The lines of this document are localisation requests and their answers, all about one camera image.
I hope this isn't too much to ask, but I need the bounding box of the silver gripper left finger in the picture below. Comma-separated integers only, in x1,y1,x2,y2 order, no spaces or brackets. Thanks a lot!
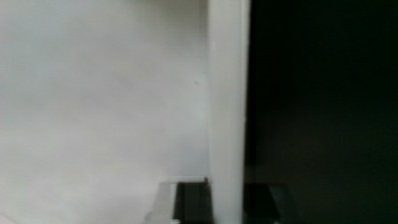
150,176,204,224

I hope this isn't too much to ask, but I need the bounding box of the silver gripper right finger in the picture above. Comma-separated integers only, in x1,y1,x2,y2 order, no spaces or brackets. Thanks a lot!
243,183,300,224

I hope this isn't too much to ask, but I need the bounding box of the white square table top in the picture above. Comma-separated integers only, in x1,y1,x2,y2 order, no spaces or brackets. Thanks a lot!
0,0,250,224

